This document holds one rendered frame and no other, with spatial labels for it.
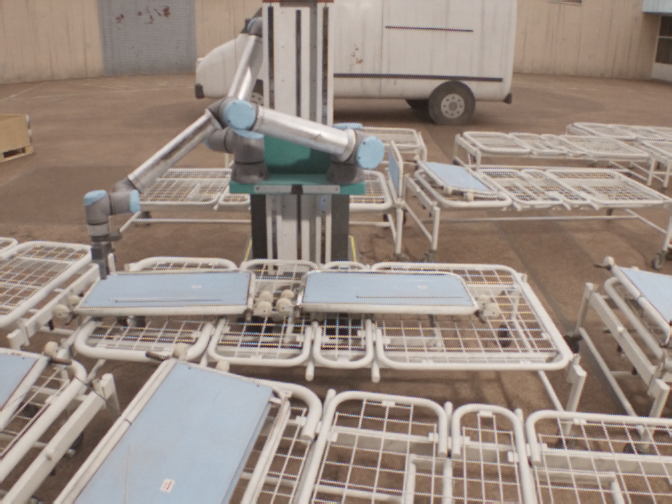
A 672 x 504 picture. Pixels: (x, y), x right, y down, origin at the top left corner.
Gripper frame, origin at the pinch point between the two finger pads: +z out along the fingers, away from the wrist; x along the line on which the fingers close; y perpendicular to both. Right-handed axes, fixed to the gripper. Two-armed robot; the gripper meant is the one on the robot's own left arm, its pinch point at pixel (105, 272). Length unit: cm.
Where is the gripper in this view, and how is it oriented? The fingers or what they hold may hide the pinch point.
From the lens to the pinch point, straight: 235.3
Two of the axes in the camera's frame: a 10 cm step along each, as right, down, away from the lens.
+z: 0.0, 9.4, 3.4
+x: 0.8, 3.4, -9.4
